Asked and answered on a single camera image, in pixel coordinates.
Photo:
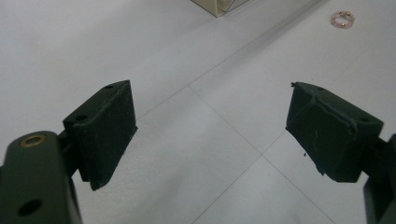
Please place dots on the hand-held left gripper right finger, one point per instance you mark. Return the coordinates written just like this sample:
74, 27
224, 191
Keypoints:
333, 140

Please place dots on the beige box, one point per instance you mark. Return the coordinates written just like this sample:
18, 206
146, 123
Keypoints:
219, 6

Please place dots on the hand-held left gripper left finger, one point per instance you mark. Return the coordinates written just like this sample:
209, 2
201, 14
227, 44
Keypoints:
99, 137

